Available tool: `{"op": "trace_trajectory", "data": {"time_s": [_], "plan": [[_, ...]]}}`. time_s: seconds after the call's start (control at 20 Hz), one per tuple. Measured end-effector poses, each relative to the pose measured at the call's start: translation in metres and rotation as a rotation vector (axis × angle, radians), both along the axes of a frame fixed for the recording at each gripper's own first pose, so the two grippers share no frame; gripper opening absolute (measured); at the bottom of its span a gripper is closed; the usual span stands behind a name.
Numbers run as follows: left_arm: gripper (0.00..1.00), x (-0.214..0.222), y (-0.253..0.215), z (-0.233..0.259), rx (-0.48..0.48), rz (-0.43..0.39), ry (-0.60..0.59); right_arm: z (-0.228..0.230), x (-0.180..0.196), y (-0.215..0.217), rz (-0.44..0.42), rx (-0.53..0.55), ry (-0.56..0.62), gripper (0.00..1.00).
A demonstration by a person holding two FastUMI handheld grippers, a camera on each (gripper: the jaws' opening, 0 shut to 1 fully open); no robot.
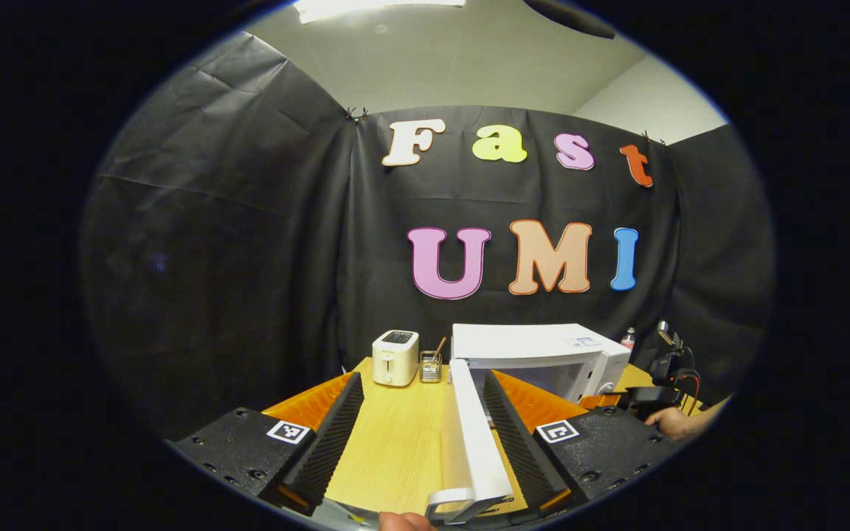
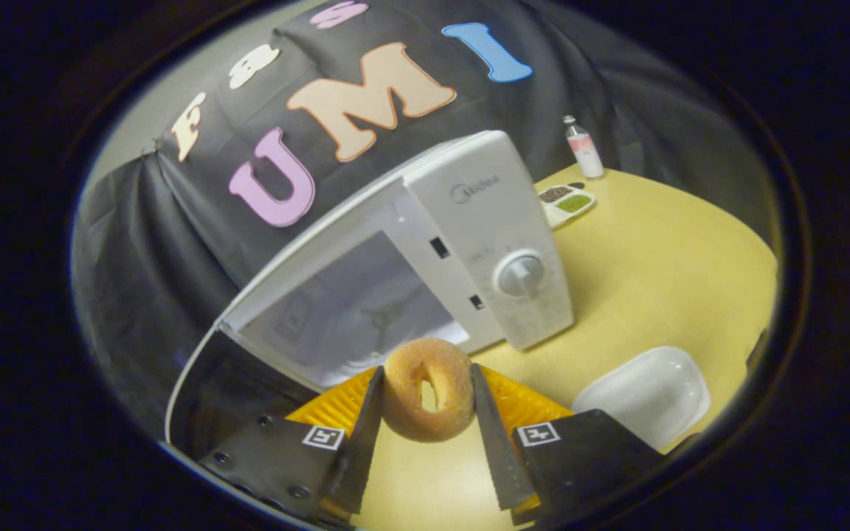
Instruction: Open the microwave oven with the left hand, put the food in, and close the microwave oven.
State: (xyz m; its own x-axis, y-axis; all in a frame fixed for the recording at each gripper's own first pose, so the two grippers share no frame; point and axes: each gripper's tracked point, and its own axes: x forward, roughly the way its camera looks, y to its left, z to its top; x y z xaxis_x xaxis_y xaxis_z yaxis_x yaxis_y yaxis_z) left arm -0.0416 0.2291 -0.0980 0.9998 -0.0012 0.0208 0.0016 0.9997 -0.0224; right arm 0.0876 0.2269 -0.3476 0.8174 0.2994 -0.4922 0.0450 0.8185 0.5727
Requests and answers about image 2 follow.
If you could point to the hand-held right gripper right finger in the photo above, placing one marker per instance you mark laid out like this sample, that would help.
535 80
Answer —
495 457

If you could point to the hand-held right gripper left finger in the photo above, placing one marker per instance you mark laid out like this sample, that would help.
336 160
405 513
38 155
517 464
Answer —
358 457

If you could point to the sugared brown doughnut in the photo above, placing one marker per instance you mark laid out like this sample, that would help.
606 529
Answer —
406 413

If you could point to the white microwave oven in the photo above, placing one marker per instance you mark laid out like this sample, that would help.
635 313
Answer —
484 214

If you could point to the white rectangular plate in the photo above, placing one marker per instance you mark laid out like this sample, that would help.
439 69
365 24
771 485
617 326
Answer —
646 394

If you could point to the white divided sauce tray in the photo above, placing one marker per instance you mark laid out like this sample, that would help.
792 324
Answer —
565 206

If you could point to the small pink label bottle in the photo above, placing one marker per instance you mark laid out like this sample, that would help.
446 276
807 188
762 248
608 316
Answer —
586 151

